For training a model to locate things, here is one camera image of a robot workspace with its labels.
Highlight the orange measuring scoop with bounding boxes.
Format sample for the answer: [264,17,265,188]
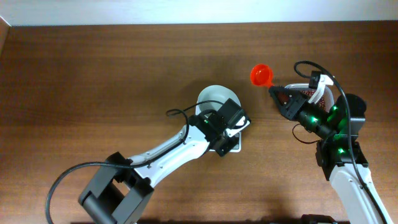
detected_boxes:
[250,64,274,88]

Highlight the red adzuki beans in container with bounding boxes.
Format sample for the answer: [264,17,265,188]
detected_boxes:
[302,90,333,112]

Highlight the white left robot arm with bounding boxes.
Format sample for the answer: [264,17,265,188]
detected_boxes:
[78,99,251,223]

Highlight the white round bowl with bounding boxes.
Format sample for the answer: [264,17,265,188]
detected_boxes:
[195,85,241,115]

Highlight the clear plastic food container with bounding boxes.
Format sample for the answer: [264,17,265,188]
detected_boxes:
[285,83,335,112]

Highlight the white digital kitchen scale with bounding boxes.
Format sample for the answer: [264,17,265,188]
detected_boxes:
[190,98,247,151]

